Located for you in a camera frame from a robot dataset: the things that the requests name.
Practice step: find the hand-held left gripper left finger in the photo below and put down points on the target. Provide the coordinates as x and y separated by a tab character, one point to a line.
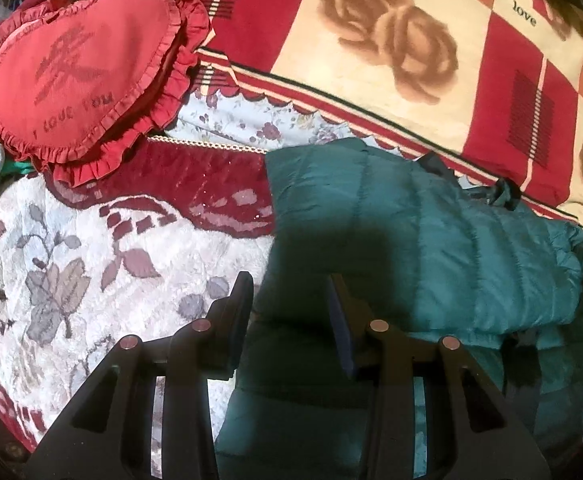
240	317

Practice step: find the dark red ruffled heart pillow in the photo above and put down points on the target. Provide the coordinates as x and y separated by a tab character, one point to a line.
195	30

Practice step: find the small green cloth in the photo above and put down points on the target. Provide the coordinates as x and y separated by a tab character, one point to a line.
17	167

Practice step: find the pale floral bed sheet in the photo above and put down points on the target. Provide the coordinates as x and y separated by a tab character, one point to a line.
251	122

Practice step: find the red crumpled cloth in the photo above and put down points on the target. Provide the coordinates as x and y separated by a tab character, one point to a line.
76	65

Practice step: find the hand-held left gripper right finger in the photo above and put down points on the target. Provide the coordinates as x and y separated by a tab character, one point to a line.
344	332

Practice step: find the dark green puffer jacket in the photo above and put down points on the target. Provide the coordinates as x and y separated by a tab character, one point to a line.
421	240

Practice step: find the white maroon floral bedspread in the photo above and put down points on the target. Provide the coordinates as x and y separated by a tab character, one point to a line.
71	245

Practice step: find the red cream checked rose blanket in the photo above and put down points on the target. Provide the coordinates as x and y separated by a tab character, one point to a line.
371	35

